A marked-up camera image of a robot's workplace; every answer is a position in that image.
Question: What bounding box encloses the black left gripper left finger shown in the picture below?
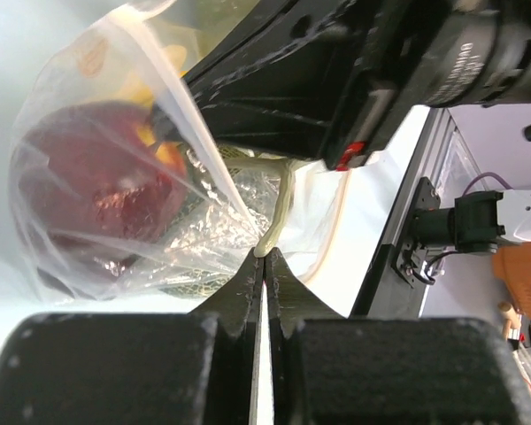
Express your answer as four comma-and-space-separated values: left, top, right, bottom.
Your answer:
0, 253, 265, 424

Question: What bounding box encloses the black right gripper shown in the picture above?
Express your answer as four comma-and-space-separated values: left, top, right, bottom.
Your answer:
150, 0, 466, 172

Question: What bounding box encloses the green netted fake melon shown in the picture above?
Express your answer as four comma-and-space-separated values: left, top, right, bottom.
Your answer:
161, 146, 262, 299

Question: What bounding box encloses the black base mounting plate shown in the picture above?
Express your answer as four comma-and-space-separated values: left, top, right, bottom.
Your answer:
350, 106, 456, 319

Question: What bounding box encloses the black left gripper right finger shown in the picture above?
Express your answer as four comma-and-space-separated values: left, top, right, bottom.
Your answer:
265, 250, 531, 424

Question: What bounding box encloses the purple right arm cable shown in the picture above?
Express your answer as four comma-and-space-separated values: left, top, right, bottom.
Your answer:
462, 172, 510, 196

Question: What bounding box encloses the clear zip top bag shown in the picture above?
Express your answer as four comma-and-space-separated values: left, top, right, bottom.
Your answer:
6, 0, 373, 302

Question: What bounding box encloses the wooden mallet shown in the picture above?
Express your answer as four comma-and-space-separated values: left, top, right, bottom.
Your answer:
498, 301, 521, 340

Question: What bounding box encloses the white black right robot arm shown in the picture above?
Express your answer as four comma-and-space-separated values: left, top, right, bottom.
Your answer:
186, 1, 531, 257

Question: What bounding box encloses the dark red fake apple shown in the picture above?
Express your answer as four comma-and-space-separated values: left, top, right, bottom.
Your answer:
16, 100, 188, 280

